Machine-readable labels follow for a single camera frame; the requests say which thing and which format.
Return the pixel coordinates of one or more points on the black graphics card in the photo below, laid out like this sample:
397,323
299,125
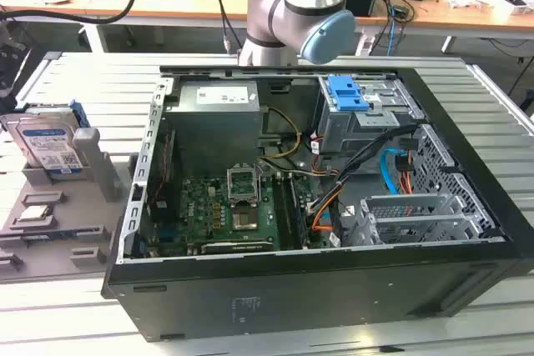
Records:
238,247

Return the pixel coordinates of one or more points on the silver CPU chip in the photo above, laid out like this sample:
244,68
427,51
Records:
34,214

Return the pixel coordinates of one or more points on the CPU socket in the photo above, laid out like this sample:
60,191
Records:
244,220

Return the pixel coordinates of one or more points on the wooden desk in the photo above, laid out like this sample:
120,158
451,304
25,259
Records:
167,1

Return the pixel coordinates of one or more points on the blue empty disk carrier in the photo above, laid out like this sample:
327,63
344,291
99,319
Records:
340,97

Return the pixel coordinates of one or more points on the hard disk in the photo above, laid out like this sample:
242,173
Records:
46,143

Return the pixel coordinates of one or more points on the grey parts rack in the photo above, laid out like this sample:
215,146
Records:
62,222

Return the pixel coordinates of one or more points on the black open PC case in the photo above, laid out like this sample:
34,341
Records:
292,289

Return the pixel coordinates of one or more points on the green motherboard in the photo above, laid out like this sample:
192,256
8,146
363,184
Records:
200,206

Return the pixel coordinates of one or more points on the grey metal drive cage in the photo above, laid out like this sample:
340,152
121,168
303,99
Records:
338,131

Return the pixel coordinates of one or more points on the white small box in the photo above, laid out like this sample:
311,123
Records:
519,6

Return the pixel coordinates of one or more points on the white power strip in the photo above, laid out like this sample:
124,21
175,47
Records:
365,45

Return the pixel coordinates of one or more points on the perforated metal disk bay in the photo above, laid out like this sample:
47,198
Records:
417,222

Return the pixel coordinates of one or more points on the RAM stick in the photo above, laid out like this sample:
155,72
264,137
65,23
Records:
299,214

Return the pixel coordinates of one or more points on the grey power supply unit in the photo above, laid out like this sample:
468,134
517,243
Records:
217,122

